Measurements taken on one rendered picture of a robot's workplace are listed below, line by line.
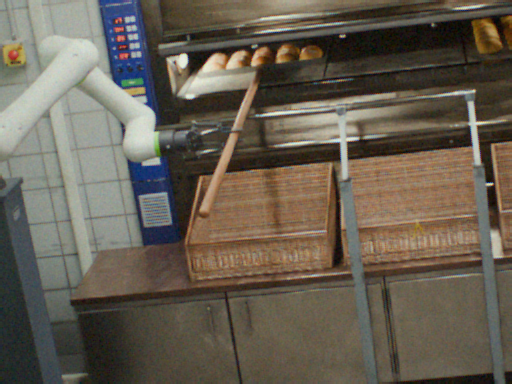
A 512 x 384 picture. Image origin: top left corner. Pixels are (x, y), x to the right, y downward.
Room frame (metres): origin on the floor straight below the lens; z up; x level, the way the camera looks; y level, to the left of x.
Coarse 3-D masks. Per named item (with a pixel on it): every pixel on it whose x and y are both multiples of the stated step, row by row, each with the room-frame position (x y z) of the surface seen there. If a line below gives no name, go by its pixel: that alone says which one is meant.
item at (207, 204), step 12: (252, 84) 5.01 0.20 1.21; (252, 96) 4.86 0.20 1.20; (240, 120) 4.50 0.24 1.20; (228, 144) 4.21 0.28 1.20; (228, 156) 4.09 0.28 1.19; (216, 168) 3.97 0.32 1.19; (216, 180) 3.83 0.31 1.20; (216, 192) 3.75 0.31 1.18; (204, 204) 3.61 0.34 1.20; (204, 216) 3.56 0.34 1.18
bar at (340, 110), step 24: (408, 96) 4.61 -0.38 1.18; (432, 96) 4.58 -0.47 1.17; (456, 96) 4.57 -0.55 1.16; (216, 120) 4.68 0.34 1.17; (264, 120) 4.66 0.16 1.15; (480, 168) 4.34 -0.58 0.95; (480, 192) 4.34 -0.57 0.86; (480, 216) 4.34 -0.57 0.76; (480, 240) 4.36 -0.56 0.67; (360, 264) 4.39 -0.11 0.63; (360, 288) 4.40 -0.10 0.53; (360, 312) 4.40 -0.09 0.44; (360, 336) 4.40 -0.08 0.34
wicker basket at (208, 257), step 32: (224, 192) 5.01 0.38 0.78; (256, 192) 4.99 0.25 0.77; (288, 192) 4.97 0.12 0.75; (320, 192) 4.95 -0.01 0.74; (192, 224) 4.72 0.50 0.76; (224, 224) 4.98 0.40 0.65; (256, 224) 4.96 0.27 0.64; (288, 224) 4.93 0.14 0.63; (320, 224) 4.91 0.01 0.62; (192, 256) 4.58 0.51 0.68; (224, 256) 4.78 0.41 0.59; (256, 256) 4.55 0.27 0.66; (288, 256) 4.53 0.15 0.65; (320, 256) 4.63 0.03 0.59
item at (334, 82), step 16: (448, 64) 4.99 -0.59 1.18; (464, 64) 4.96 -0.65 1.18; (480, 64) 4.93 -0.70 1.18; (496, 64) 4.92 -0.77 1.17; (320, 80) 5.04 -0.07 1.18; (336, 80) 5.00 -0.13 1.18; (352, 80) 4.99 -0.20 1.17; (368, 80) 4.98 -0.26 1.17; (384, 80) 4.97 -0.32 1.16; (400, 80) 4.97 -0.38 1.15; (416, 80) 4.96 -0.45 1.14; (176, 96) 5.12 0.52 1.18; (192, 96) 5.08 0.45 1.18; (208, 96) 5.05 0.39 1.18; (224, 96) 5.05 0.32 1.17; (240, 96) 5.04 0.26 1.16; (256, 96) 5.03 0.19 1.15; (272, 96) 5.03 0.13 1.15
